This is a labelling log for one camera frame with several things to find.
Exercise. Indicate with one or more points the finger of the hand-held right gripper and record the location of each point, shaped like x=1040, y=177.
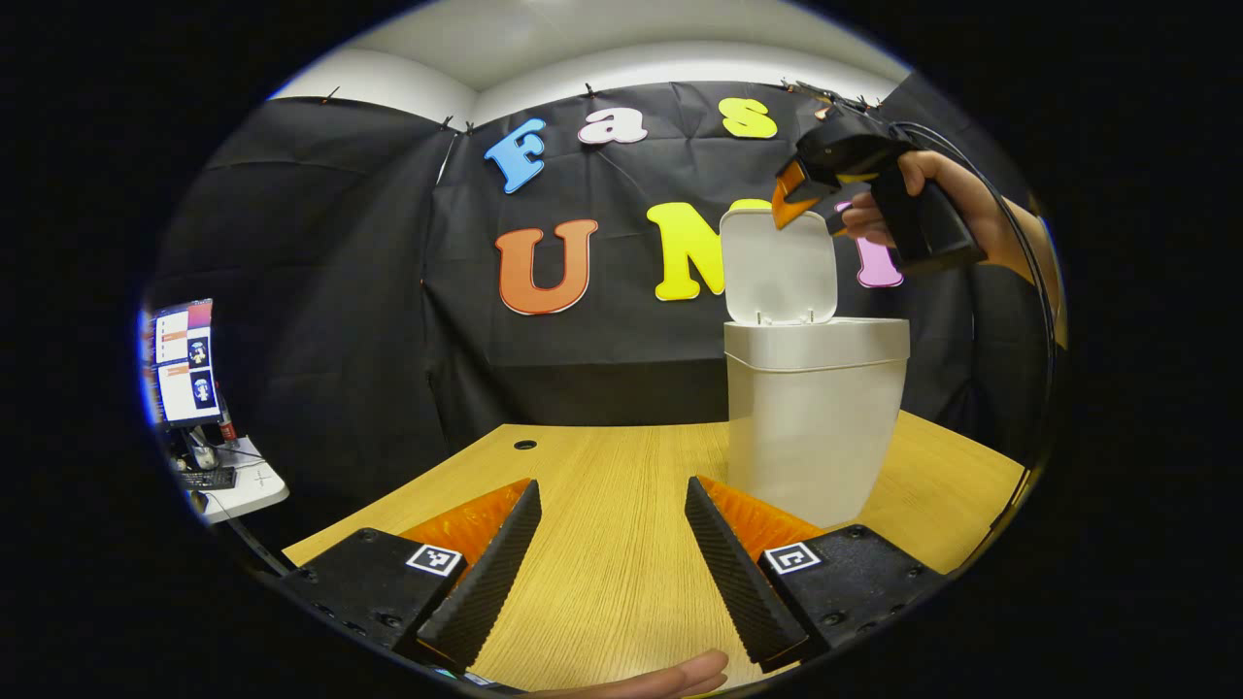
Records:
x=789, y=199
x=853, y=179

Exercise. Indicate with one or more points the small red bottle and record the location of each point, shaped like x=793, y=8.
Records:
x=227, y=427

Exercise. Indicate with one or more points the black computer mouse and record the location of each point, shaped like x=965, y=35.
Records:
x=199, y=502

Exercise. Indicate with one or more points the white side table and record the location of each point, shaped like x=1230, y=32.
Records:
x=254, y=481

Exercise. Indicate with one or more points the black keyboard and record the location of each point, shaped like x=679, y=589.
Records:
x=209, y=479

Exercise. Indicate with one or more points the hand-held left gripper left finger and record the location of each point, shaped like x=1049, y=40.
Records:
x=490, y=582

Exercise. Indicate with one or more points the black backdrop cloth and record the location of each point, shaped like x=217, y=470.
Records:
x=340, y=291

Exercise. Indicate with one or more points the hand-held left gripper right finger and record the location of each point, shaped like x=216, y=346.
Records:
x=738, y=582

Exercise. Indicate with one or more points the computer monitor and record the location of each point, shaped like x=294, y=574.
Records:
x=184, y=364

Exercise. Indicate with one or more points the wooden desktop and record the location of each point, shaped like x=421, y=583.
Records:
x=621, y=505

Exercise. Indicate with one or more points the white desktop garbage bin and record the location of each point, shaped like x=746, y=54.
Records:
x=811, y=437

